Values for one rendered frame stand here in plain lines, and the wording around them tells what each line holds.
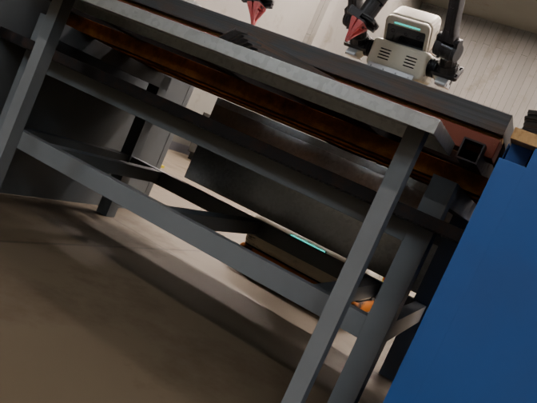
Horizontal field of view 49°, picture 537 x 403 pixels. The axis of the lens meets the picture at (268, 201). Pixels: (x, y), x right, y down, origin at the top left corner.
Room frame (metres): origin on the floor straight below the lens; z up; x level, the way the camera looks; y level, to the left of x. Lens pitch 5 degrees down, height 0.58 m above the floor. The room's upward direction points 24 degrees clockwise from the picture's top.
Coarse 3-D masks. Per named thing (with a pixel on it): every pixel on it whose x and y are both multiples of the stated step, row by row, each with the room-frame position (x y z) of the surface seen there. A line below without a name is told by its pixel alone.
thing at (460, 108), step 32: (128, 0) 1.89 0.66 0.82; (160, 0) 1.81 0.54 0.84; (224, 32) 1.71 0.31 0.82; (256, 32) 1.67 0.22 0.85; (320, 64) 1.58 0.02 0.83; (352, 64) 1.55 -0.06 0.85; (416, 96) 1.47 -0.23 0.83; (448, 96) 1.45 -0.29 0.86; (480, 128) 1.42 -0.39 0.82; (512, 128) 1.50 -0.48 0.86
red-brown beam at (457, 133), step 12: (120, 0) 1.87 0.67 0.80; (156, 12) 1.84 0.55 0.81; (192, 24) 1.79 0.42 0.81; (216, 36) 1.71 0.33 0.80; (348, 84) 1.55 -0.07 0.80; (384, 96) 1.53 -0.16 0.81; (420, 108) 1.50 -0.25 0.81; (444, 120) 1.44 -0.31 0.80; (456, 132) 1.43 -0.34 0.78; (468, 132) 1.42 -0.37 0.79; (480, 132) 1.43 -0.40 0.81; (456, 144) 1.42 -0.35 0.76; (468, 144) 1.41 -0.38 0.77; (492, 144) 1.39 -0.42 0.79; (492, 156) 1.39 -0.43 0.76
